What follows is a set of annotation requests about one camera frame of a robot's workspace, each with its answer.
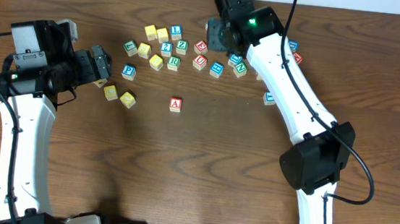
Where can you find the blue H block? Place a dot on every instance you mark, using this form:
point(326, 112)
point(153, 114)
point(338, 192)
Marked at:
point(216, 69)

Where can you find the red U block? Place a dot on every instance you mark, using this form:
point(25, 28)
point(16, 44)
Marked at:
point(199, 62)

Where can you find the yellow block centre left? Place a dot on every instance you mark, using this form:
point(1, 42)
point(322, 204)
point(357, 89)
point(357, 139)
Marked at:
point(156, 62)

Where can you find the yellow block lower right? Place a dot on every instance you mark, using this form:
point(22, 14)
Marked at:
point(128, 99)

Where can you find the yellow block lower middle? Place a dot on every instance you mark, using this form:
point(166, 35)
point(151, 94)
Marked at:
point(110, 92)

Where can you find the blue d block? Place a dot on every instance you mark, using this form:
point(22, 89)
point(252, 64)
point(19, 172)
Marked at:
point(293, 45)
point(234, 59)

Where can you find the blue T block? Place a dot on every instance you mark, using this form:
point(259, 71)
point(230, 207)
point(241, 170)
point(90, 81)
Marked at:
point(268, 99)

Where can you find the blue D block middle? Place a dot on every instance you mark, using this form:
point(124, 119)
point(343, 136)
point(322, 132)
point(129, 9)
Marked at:
point(234, 59)

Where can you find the green L block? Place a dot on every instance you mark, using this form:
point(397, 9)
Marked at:
point(131, 48)

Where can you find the red E block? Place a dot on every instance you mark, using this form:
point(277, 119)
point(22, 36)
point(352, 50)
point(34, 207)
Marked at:
point(201, 47)

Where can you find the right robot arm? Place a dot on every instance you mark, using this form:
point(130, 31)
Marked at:
point(313, 165)

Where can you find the yellow block lower left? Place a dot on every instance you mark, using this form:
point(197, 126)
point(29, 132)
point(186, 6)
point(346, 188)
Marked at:
point(100, 82)

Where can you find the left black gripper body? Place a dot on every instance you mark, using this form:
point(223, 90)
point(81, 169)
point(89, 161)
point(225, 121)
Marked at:
point(82, 70)

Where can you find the blue 2 block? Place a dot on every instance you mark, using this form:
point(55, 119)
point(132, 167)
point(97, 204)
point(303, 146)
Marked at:
point(166, 49)

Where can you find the green R block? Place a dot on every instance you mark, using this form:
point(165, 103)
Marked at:
point(173, 63)

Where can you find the blue L block left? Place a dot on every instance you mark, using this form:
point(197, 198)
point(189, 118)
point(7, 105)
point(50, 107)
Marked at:
point(176, 32)

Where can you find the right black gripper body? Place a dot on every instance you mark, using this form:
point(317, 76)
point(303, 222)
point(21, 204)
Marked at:
point(217, 38)

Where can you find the yellow block top left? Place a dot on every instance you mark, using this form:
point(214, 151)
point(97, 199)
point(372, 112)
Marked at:
point(151, 32)

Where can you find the red M block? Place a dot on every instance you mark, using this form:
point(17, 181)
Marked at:
point(297, 57)

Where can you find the blue D block right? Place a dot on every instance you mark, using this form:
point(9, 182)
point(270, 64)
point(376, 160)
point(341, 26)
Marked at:
point(293, 45)

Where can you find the blue P block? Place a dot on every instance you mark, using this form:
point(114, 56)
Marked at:
point(129, 72)

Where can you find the green N block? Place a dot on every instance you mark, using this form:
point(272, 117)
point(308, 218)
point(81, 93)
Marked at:
point(240, 69)

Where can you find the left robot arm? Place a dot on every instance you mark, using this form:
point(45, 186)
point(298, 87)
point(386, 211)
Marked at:
point(43, 65)

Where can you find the yellow block beside L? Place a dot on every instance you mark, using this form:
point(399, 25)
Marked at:
point(144, 50)

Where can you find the red A block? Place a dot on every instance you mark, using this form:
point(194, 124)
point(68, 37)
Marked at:
point(175, 105)

